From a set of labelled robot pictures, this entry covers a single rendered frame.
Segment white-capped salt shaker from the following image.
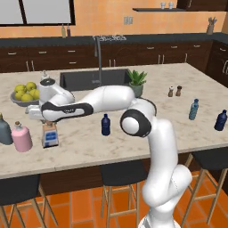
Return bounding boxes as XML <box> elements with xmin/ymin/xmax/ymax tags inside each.
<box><xmin>167</xmin><ymin>85</ymin><xmax>175</xmax><ymax>98</ymax></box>

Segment yellow lemon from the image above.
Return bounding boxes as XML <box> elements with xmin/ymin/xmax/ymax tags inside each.
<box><xmin>14</xmin><ymin>90</ymin><xmax>26</xmax><ymax>102</ymax></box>
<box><xmin>25</xmin><ymin>81</ymin><xmax>37</xmax><ymax>92</ymax></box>
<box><xmin>20</xmin><ymin>93</ymin><xmax>35</xmax><ymax>102</ymax></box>
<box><xmin>14</xmin><ymin>84</ymin><xmax>28</xmax><ymax>94</ymax></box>
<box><xmin>28</xmin><ymin>88</ymin><xmax>41</xmax><ymax>101</ymax></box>

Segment dark blue plastic bottle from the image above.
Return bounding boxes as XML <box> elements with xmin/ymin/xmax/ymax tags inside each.
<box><xmin>214</xmin><ymin>109</ymin><xmax>228</xmax><ymax>132</ymax></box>
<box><xmin>101</xmin><ymin>113</ymin><xmax>111</xmax><ymax>137</ymax></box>

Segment dark-framed window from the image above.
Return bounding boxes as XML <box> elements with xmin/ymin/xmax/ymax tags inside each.
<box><xmin>0</xmin><ymin>0</ymin><xmax>76</xmax><ymax>28</ymax></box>

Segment clear glass bottle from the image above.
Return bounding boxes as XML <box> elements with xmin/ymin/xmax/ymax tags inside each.
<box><xmin>40</xmin><ymin>69</ymin><xmax>52</xmax><ymax>82</ymax></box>

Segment pink glass bottle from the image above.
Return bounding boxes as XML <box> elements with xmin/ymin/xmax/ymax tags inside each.
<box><xmin>11</xmin><ymin>120</ymin><xmax>34</xmax><ymax>153</ymax></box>

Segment grey bowl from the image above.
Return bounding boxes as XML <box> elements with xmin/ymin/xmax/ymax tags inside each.
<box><xmin>10</xmin><ymin>90</ymin><xmax>41</xmax><ymax>108</ymax></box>

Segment green plant in grey pot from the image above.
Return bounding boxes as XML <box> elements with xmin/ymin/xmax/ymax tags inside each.
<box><xmin>126</xmin><ymin>69</ymin><xmax>149</xmax><ymax>99</ymax></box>

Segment grey tap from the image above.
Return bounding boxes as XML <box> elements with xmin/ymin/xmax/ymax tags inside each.
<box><xmin>93</xmin><ymin>35</ymin><xmax>103</xmax><ymax>86</ymax></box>

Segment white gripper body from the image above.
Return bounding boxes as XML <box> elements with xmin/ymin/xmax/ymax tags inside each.
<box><xmin>24</xmin><ymin>104</ymin><xmax>46</xmax><ymax>121</ymax></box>

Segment black wooden-legged stool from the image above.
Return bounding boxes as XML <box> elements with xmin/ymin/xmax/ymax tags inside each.
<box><xmin>180</xmin><ymin>147</ymin><xmax>228</xmax><ymax>228</ymax></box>
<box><xmin>100</xmin><ymin>160</ymin><xmax>149</xmax><ymax>228</ymax></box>
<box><xmin>0</xmin><ymin>174</ymin><xmax>59</xmax><ymax>228</ymax></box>

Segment dark wall shelf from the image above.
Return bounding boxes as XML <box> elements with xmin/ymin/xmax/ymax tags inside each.
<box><xmin>132</xmin><ymin>7</ymin><xmax>187</xmax><ymax>13</ymax></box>

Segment long dark cupboard run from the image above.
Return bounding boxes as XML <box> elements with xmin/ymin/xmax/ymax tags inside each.
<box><xmin>0</xmin><ymin>40</ymin><xmax>214</xmax><ymax>74</ymax></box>

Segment short dark cupboard run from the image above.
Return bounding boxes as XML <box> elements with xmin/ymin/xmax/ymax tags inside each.
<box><xmin>204</xmin><ymin>39</ymin><xmax>228</xmax><ymax>89</ymax></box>

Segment wire dish rack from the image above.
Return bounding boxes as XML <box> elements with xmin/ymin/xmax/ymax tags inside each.
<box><xmin>100</xmin><ymin>34</ymin><xmax>127</xmax><ymax>42</ymax></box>

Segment pot of kitchen tools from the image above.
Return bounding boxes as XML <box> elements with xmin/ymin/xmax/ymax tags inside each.
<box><xmin>206</xmin><ymin>16</ymin><xmax>218</xmax><ymax>37</ymax></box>

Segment grey wall outlet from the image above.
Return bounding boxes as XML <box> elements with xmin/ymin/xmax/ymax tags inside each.
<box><xmin>123</xmin><ymin>15</ymin><xmax>134</xmax><ymax>26</ymax></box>

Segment orange bottle with blue label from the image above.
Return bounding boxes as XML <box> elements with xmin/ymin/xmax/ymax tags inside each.
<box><xmin>41</xmin><ymin>120</ymin><xmax>60</xmax><ymax>149</ymax></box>

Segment light blue plastic bottle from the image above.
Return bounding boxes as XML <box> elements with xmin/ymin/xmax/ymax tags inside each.
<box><xmin>188</xmin><ymin>98</ymin><xmax>200</xmax><ymax>121</ymax></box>

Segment dark wooden wall cupboard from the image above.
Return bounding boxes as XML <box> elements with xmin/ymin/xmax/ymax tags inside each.
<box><xmin>176</xmin><ymin>0</ymin><xmax>228</xmax><ymax>12</ymax></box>

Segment grey glass bottle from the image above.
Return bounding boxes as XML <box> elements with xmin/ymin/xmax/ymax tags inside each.
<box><xmin>0</xmin><ymin>112</ymin><xmax>14</xmax><ymax>146</ymax></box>

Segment dark sink basin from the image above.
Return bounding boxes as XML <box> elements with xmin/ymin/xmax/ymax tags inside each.
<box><xmin>59</xmin><ymin>68</ymin><xmax>134</xmax><ymax>93</ymax></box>

